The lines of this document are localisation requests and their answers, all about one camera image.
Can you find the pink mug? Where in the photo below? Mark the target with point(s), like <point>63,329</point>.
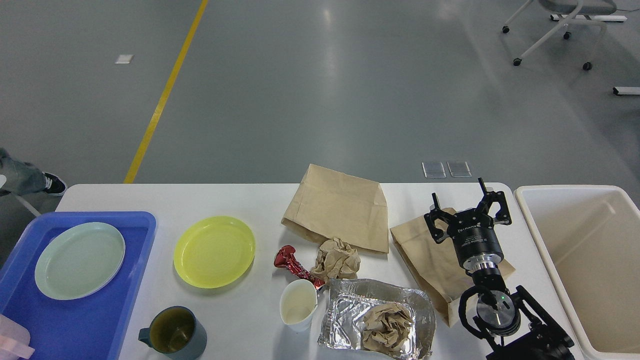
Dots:
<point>14,340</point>

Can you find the white bar on floor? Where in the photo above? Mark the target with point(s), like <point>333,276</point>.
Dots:
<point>626,90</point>

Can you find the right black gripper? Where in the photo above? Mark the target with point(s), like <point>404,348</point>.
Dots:
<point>472,237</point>

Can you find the pale green plate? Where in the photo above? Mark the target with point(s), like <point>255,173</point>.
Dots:
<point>80,261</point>

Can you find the blue plastic tray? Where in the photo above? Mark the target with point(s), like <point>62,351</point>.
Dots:
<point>89,328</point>

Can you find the floor outlet plate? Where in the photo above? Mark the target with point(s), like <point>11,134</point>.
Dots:
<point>433,170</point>
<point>459,169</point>

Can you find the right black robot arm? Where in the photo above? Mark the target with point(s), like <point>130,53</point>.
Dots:
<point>514,324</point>

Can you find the large brown paper bag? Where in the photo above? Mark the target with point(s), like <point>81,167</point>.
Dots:
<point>330,204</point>

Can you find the white plastic bin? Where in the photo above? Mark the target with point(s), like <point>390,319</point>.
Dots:
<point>588,237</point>

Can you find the dark teal mug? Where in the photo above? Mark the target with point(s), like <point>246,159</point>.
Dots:
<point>176,333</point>

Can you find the yellow plastic plate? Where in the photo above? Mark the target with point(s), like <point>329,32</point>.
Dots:
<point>214,252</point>

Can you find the red foil wrapper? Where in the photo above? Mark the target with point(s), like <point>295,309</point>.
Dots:
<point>285,259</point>

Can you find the person leg in jeans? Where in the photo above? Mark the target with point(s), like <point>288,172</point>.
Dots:
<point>22,178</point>

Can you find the aluminium foil tray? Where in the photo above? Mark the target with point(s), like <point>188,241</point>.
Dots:
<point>350,299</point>

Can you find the brown paper bag under gripper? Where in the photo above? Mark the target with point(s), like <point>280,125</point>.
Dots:
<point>434,267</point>

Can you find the black white sneaker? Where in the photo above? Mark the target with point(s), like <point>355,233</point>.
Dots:
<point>54,186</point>

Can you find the crumpled brown paper ball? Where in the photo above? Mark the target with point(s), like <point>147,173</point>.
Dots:
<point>336,260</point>

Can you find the right floor outlet plate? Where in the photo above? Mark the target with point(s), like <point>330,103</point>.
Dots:
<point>459,169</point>

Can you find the left floor outlet plate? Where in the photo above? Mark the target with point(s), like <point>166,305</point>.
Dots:
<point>433,170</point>

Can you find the white paper cup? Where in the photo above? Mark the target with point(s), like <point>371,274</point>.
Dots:
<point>297,304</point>

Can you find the crumpled paper in tray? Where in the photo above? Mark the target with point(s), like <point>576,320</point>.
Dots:
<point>386,328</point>

